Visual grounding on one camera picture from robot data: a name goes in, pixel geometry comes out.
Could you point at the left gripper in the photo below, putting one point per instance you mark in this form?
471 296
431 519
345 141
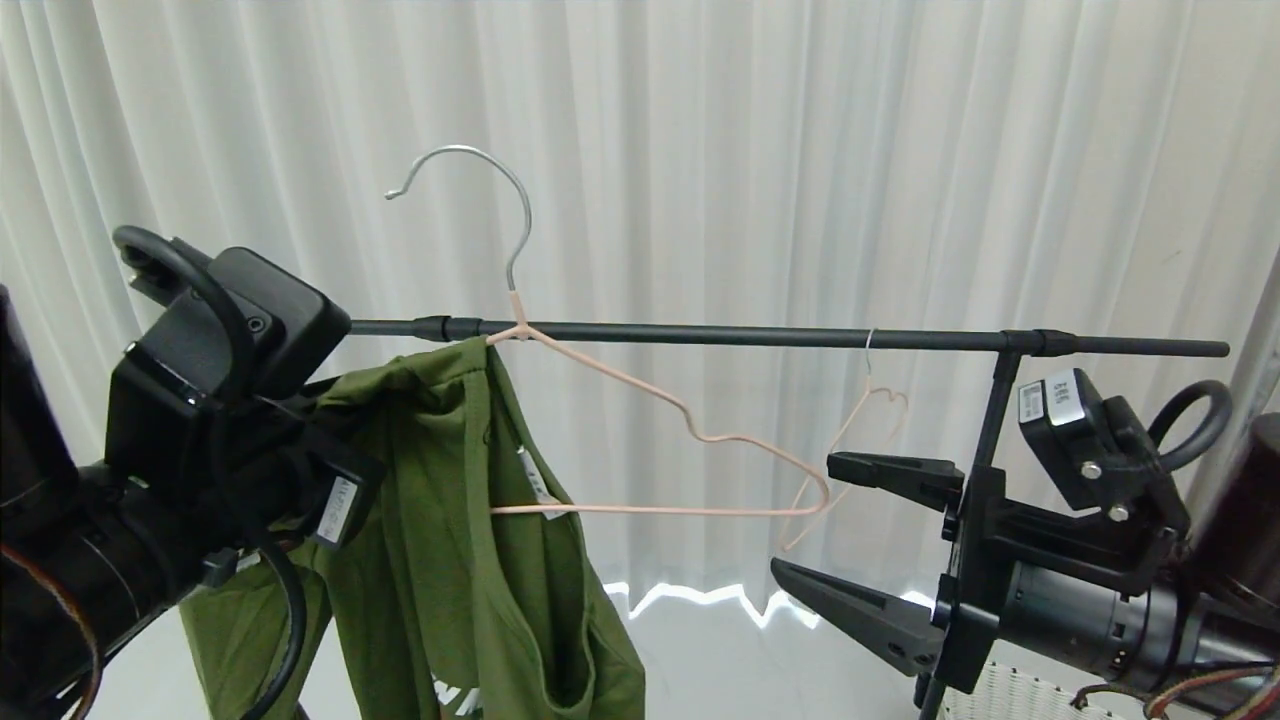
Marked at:
345 500

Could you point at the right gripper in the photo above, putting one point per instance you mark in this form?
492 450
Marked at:
975 590

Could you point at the green printed sleeveless shirt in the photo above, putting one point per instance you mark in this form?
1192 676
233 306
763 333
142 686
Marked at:
450 600

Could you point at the pink clothes hanger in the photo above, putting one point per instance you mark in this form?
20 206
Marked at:
880 395
522 210

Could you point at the white laundry basket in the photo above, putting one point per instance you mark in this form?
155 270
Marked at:
1000 695

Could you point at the black clothes rack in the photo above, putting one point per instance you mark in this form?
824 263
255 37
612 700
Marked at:
750 335

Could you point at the white curtain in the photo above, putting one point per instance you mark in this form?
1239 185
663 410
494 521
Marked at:
700 150

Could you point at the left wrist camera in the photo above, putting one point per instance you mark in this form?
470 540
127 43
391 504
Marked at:
250 330

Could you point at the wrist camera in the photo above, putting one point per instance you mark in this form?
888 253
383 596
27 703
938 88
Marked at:
1090 440
250 330

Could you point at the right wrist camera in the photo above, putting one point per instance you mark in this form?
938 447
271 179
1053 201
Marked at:
1090 440

